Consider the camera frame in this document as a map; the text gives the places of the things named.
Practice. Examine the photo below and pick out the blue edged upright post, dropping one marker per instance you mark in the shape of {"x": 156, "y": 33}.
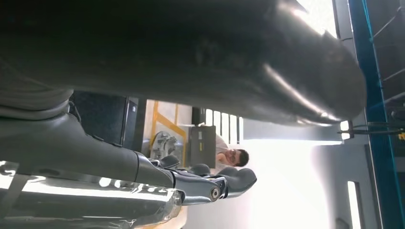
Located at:
{"x": 373, "y": 94}

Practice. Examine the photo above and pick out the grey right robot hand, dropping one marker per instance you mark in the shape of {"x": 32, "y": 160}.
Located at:
{"x": 189, "y": 47}

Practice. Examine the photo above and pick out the black hard case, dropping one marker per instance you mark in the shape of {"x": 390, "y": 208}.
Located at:
{"x": 198, "y": 115}

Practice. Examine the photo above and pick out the grey metal box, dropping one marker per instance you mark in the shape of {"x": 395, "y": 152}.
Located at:
{"x": 207, "y": 148}

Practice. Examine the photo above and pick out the person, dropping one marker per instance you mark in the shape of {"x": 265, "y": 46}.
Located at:
{"x": 235, "y": 157}

